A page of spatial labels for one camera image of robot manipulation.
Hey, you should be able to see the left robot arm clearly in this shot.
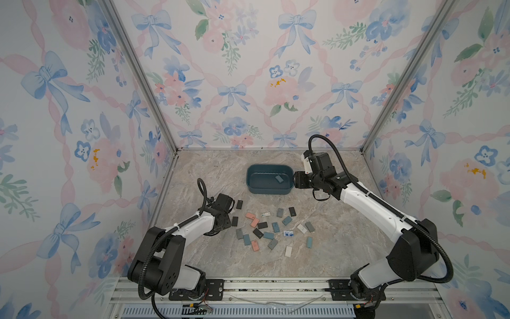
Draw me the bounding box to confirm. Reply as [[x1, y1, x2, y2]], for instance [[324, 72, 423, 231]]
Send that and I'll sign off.
[[127, 194, 235, 300]]

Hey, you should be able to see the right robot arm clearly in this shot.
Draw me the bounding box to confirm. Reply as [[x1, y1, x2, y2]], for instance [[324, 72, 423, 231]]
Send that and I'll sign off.
[[294, 151, 445, 300]]

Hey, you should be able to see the pink eraser lower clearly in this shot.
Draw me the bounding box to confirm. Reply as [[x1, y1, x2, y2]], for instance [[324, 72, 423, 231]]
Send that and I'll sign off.
[[250, 218, 260, 228]]

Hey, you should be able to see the teal plastic storage box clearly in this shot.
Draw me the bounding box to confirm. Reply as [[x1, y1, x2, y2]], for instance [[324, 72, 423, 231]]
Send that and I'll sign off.
[[246, 164, 294, 195]]

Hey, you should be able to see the white eraser right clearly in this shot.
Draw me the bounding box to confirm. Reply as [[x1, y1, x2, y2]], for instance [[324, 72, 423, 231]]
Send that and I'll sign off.
[[297, 224, 308, 234]]

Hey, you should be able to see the blue eraser middle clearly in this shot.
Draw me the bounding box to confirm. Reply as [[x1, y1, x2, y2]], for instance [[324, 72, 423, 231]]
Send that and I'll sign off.
[[272, 222, 280, 233]]

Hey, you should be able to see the grey-green eraser bottom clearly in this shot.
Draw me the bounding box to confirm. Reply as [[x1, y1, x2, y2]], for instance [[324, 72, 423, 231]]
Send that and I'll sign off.
[[268, 239, 278, 250]]

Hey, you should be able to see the white eraser bottom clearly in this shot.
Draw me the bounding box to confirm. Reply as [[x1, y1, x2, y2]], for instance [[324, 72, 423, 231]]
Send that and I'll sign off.
[[285, 246, 292, 258]]

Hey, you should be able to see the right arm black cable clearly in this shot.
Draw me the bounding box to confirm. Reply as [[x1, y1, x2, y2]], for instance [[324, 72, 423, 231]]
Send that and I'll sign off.
[[307, 134, 454, 284]]

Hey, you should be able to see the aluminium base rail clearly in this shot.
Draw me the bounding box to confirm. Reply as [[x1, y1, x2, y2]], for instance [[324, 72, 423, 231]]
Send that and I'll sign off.
[[105, 277, 451, 318]]

